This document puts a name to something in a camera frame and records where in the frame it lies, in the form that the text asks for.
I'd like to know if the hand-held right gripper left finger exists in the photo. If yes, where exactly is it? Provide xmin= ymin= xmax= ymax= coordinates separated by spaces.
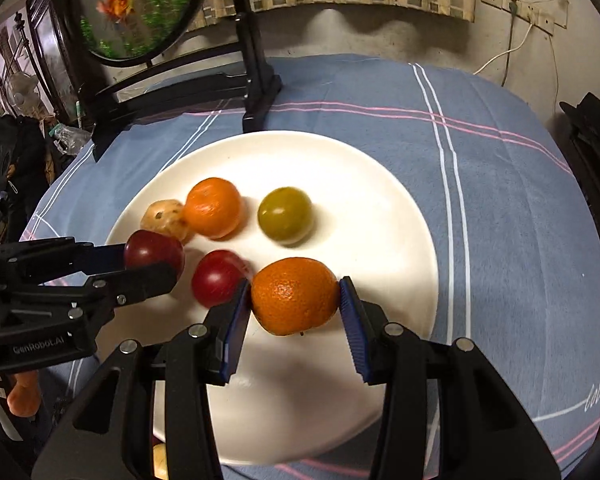
xmin=30 ymin=278 xmax=253 ymax=480

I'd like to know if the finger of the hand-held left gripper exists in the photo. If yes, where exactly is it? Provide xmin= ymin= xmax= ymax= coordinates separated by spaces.
xmin=0 ymin=236 xmax=131 ymax=286
xmin=10 ymin=261 xmax=178 ymax=318

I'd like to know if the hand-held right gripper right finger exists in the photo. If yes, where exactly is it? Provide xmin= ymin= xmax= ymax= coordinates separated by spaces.
xmin=338 ymin=276 xmax=563 ymax=480

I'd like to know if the dark red plum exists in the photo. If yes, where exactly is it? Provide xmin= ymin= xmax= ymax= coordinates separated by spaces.
xmin=124 ymin=229 xmax=186 ymax=281

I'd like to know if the large orange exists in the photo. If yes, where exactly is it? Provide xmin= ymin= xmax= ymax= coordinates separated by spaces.
xmin=250 ymin=256 xmax=341 ymax=337

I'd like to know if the white round plate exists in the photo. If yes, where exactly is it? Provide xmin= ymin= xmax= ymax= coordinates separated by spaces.
xmin=104 ymin=130 xmax=440 ymax=467

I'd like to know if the person's left hand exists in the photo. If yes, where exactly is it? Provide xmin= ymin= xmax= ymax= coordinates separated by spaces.
xmin=6 ymin=370 xmax=42 ymax=417

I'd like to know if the tan spotted fruit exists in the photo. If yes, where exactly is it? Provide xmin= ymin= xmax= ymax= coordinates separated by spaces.
xmin=140 ymin=200 xmax=191 ymax=242

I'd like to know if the medium tangerine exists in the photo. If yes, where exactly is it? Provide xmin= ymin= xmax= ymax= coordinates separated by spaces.
xmin=183 ymin=176 xmax=243 ymax=240

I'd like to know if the clear plastic bag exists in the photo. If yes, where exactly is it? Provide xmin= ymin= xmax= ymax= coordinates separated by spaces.
xmin=47 ymin=122 xmax=91 ymax=153

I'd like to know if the green round citrus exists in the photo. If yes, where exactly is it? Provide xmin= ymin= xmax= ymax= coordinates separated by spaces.
xmin=257 ymin=186 xmax=314 ymax=247

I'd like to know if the pale yellow fruit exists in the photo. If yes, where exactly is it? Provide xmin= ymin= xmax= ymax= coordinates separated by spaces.
xmin=152 ymin=442 xmax=170 ymax=480

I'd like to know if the white standing fan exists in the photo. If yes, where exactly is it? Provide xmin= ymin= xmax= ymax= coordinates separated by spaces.
xmin=5 ymin=72 xmax=41 ymax=121

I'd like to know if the blue striped tablecloth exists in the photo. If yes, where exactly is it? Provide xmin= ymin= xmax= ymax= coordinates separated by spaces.
xmin=20 ymin=54 xmax=600 ymax=480

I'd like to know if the dark wooden cabinet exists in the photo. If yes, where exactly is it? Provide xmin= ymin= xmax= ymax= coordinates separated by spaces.
xmin=25 ymin=0 xmax=106 ymax=131

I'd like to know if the round fish picture on stand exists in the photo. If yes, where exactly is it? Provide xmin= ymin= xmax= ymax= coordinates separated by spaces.
xmin=70 ymin=0 xmax=283 ymax=163

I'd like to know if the black hat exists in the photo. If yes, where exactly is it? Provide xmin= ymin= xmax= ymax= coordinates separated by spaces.
xmin=559 ymin=91 xmax=600 ymax=161

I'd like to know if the white power cable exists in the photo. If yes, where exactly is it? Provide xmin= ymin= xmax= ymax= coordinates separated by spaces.
xmin=475 ymin=0 xmax=536 ymax=88

